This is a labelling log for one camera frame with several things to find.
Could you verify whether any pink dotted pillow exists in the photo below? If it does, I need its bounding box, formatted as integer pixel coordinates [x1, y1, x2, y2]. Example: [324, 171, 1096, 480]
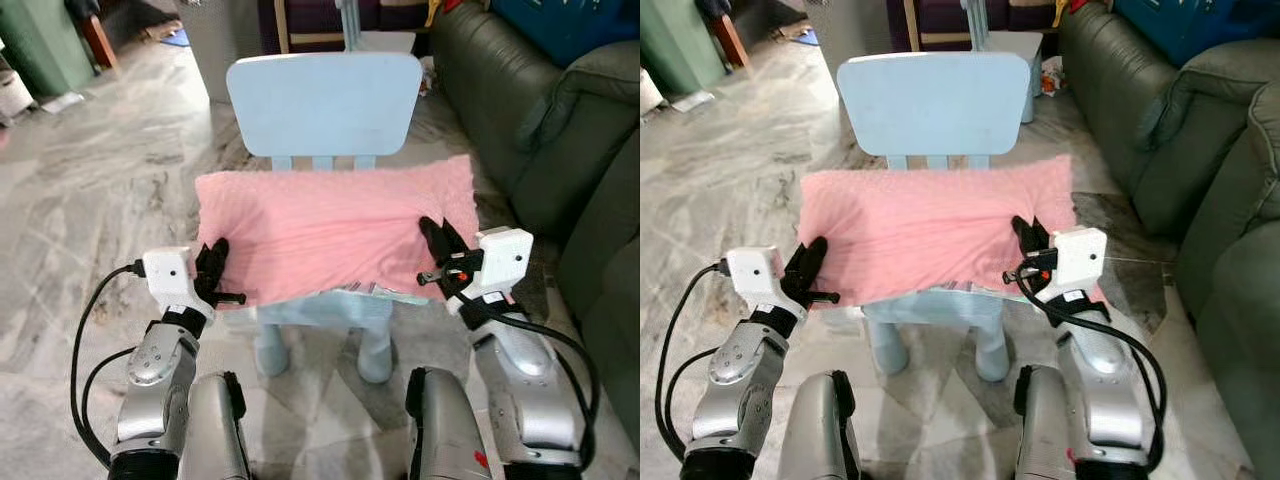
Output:
[193, 155, 481, 309]
[797, 155, 1106, 309]

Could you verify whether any silver left robot leg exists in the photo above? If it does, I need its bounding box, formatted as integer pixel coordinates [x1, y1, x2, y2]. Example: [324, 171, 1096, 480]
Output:
[778, 370, 861, 480]
[180, 372, 251, 480]

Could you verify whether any silver robot leg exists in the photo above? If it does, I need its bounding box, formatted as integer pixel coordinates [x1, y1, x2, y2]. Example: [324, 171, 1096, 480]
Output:
[778, 370, 861, 480]
[1013, 365, 1091, 480]
[405, 367, 496, 480]
[180, 372, 251, 480]

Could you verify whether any silver right robot leg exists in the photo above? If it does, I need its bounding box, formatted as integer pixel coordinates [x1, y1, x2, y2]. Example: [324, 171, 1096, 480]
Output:
[1013, 365, 1091, 480]
[405, 367, 496, 480]

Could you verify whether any light blue child chair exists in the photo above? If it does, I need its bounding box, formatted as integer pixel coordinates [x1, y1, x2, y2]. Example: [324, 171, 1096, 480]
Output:
[836, 52, 1034, 386]
[225, 52, 423, 386]

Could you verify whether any light blue small table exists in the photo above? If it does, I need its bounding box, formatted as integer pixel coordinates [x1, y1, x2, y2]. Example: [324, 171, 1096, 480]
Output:
[960, 0, 1046, 126]
[300, 0, 419, 56]

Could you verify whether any brown wooden furniture leg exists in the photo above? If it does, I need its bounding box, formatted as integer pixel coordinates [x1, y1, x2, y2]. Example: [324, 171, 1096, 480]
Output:
[700, 0, 751, 71]
[65, 0, 121, 73]

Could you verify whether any purple cushioned wooden bench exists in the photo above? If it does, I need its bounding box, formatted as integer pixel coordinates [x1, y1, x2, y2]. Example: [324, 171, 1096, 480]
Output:
[258, 0, 441, 56]
[885, 0, 1066, 56]

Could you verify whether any blue cushion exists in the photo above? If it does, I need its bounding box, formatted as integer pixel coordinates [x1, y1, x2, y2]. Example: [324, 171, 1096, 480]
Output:
[1110, 0, 1280, 69]
[490, 0, 641, 69]

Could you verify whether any green cabinet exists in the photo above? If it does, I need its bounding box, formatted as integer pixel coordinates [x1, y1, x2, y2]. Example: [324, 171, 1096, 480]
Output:
[0, 0, 96, 96]
[640, 0, 716, 96]

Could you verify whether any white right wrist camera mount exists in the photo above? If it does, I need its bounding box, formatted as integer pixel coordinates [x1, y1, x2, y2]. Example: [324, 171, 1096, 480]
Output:
[1044, 227, 1110, 301]
[468, 228, 535, 302]

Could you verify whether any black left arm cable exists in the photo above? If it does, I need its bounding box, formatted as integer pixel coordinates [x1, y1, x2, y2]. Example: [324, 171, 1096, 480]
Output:
[653, 260, 726, 466]
[68, 260, 148, 471]

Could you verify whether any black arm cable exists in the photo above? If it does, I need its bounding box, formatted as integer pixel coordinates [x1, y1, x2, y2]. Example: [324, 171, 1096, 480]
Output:
[1003, 262, 1169, 471]
[430, 262, 601, 471]
[653, 260, 726, 466]
[68, 260, 148, 471]

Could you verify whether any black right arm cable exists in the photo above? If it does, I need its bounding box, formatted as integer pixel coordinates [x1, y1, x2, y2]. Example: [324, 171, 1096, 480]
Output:
[1003, 262, 1169, 471]
[430, 262, 601, 471]

